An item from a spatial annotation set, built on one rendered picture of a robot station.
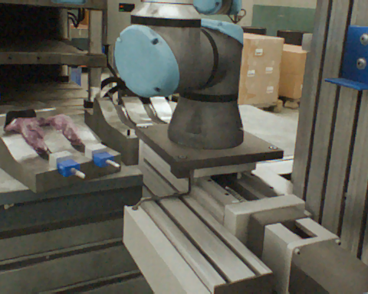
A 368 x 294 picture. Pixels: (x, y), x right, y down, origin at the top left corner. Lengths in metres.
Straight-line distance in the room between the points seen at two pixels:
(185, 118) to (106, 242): 0.72
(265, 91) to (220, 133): 4.73
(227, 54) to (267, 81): 4.74
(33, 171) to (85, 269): 0.41
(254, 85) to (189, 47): 4.70
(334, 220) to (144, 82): 0.39
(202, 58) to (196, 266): 0.33
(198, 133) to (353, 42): 0.31
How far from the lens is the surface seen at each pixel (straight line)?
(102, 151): 1.30
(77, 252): 1.47
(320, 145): 0.82
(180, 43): 0.71
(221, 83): 0.82
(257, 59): 5.36
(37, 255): 1.43
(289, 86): 6.06
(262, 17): 10.15
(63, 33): 2.71
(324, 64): 0.80
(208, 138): 0.82
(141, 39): 0.70
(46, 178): 1.23
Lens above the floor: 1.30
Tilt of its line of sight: 13 degrees down
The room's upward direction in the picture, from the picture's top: 4 degrees clockwise
